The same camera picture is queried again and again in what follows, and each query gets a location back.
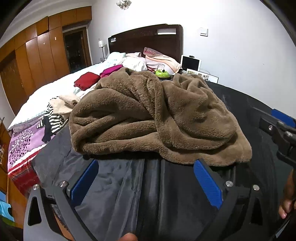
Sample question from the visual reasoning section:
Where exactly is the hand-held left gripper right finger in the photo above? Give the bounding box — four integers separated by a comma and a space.
194, 159, 278, 241

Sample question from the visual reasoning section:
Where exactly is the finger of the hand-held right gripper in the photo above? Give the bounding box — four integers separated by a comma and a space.
272, 122, 296, 167
252, 107, 296, 139

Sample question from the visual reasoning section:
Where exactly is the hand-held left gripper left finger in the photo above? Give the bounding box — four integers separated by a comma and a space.
23, 159, 99, 241

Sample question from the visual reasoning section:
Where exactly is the brown fleece garment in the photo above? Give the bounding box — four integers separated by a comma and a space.
69, 67, 252, 165

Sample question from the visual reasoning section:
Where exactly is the person's right hand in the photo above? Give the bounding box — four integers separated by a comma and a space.
279, 169, 296, 219

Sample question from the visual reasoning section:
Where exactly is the person's left hand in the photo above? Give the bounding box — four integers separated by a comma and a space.
116, 232, 138, 241

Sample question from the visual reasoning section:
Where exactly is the black satin sheet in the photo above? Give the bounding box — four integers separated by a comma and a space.
31, 80, 296, 241

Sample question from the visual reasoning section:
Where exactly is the black white striped garment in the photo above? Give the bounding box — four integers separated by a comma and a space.
36, 103, 68, 143

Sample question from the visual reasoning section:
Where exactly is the purple floral bedsheet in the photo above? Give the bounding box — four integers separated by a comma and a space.
7, 120, 58, 195

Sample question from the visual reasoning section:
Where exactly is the cream folded garment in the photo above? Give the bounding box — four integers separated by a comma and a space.
49, 94, 81, 115

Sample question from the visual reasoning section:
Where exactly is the blue plastic stool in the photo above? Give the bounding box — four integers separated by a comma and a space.
0, 200, 14, 223

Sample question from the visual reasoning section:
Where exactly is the white quilt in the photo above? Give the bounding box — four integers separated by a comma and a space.
8, 52, 126, 132

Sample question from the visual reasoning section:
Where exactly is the red folded garment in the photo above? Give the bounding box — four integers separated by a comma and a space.
74, 72, 101, 90

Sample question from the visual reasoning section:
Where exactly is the white tablet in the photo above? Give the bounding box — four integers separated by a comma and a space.
181, 55, 201, 71

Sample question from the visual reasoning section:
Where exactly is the magenta folded garment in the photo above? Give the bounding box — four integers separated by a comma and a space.
100, 65, 124, 78

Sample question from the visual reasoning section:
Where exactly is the green plastic toy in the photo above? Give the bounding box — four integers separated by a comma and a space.
154, 65, 171, 79

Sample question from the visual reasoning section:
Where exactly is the white pink crumpled garment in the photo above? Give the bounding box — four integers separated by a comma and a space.
121, 52, 148, 72

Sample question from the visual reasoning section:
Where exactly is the dark glass door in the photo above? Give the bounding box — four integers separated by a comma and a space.
63, 28, 89, 74

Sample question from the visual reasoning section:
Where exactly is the pink striped pillow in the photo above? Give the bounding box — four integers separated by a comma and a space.
143, 47, 182, 75

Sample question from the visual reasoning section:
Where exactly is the wooden wardrobe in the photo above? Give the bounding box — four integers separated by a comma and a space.
0, 6, 92, 115

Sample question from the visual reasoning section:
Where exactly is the white floor lamp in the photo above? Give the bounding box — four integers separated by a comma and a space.
98, 40, 105, 63

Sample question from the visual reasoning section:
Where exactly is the dark wooden headboard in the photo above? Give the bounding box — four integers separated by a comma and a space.
108, 24, 184, 70

